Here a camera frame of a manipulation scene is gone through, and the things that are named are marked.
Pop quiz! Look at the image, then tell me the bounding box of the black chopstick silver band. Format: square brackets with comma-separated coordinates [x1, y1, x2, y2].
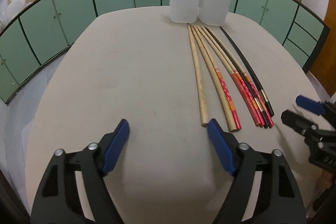
[201, 27, 274, 128]
[220, 26, 274, 117]

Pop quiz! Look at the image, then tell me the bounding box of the plain bamboo chopstick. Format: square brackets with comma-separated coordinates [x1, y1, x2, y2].
[191, 25, 238, 132]
[187, 24, 209, 127]

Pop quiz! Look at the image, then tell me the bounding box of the red patterned bamboo chopstick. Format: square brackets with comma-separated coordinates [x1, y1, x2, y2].
[193, 25, 242, 132]
[205, 27, 274, 128]
[198, 26, 266, 127]

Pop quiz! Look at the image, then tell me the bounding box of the brown wooden door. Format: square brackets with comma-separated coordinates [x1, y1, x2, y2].
[310, 0, 336, 97]

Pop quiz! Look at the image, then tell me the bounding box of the green kitchen cabinet run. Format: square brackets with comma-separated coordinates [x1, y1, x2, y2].
[1, 0, 330, 103]

